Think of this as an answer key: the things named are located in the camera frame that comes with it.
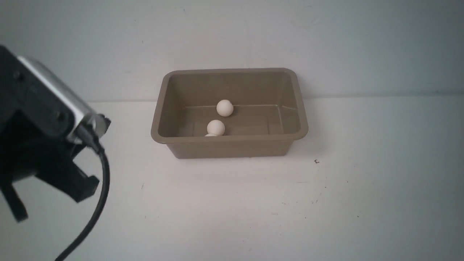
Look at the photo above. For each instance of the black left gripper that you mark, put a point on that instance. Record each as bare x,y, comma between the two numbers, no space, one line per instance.
34,126

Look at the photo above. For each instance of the white ball with logo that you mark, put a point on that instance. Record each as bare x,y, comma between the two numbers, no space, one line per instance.
216,127

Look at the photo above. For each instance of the tan plastic bin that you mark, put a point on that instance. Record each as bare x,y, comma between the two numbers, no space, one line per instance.
269,112

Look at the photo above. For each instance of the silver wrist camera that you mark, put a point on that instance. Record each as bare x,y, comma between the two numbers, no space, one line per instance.
82,112

